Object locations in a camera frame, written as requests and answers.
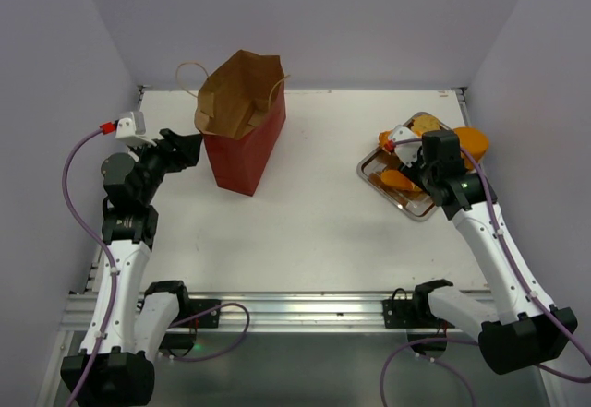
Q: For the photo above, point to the long orange bread roll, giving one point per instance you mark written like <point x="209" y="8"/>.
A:
<point x="383" y="138"/>

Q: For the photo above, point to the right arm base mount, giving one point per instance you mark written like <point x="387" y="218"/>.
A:
<point x="401" y="310"/>

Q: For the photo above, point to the round sliced bread piece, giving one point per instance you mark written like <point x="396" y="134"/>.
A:
<point x="425" y="123"/>

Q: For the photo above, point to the steel tray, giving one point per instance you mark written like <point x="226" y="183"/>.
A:
<point x="417" y="206"/>

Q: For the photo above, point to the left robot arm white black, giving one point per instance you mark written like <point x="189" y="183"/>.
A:
<point x="114" y="365"/>

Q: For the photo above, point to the aluminium front rail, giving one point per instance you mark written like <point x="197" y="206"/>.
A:
<point x="269" y="312"/>

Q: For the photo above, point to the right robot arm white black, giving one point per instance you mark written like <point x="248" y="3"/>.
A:
<point x="524" y="327"/>

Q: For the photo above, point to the round orange bun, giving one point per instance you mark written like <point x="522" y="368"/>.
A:
<point x="473" y="140"/>

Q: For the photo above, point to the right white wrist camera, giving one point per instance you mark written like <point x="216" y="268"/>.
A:
<point x="405" y="144"/>

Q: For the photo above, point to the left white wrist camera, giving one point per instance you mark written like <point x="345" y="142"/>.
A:
<point x="131" y="130"/>

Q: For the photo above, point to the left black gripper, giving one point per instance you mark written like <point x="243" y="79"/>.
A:
<point x="178" y="151"/>

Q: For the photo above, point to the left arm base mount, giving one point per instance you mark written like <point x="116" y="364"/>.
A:
<point x="180" y="344"/>

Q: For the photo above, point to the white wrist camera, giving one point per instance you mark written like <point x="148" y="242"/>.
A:
<point x="405" y="144"/>
<point x="131" y="130"/>

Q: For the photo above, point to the red brown paper bag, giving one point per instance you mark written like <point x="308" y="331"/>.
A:
<point x="240" y="113"/>

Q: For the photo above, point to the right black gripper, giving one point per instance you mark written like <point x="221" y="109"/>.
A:
<point x="425" y="178"/>

